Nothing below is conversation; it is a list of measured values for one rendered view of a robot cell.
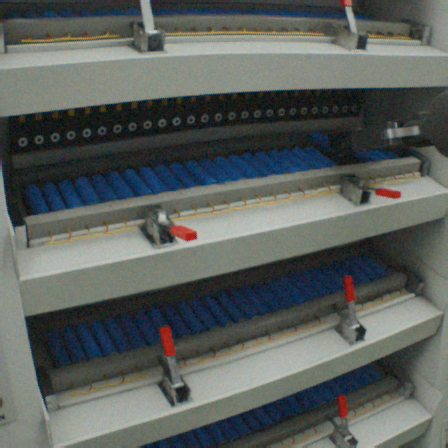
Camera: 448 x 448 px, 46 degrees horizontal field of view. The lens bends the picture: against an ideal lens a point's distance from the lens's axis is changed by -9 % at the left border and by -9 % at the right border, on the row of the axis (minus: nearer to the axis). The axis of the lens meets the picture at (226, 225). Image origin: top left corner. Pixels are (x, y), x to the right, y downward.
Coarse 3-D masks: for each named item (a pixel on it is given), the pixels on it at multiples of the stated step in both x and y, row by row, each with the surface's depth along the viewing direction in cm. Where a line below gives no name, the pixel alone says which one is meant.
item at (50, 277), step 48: (96, 144) 68; (144, 144) 72; (336, 192) 72; (432, 192) 76; (96, 240) 57; (144, 240) 58; (192, 240) 59; (240, 240) 61; (288, 240) 65; (336, 240) 69; (48, 288) 52; (96, 288) 55; (144, 288) 58
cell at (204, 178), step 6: (186, 162) 71; (192, 162) 71; (186, 168) 71; (192, 168) 70; (198, 168) 69; (192, 174) 69; (198, 174) 68; (204, 174) 68; (198, 180) 68; (204, 180) 67; (210, 180) 67
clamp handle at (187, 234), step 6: (162, 216) 57; (162, 222) 57; (168, 228) 55; (174, 228) 54; (180, 228) 53; (186, 228) 53; (174, 234) 54; (180, 234) 52; (186, 234) 52; (192, 234) 52; (186, 240) 52
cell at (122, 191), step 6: (108, 174) 66; (114, 174) 66; (108, 180) 66; (114, 180) 65; (120, 180) 65; (114, 186) 64; (120, 186) 64; (126, 186) 64; (120, 192) 63; (126, 192) 62; (132, 192) 63; (120, 198) 63; (126, 198) 62
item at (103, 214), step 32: (384, 160) 78; (416, 160) 80; (160, 192) 62; (192, 192) 63; (224, 192) 64; (256, 192) 67; (288, 192) 68; (32, 224) 54; (64, 224) 56; (96, 224) 58
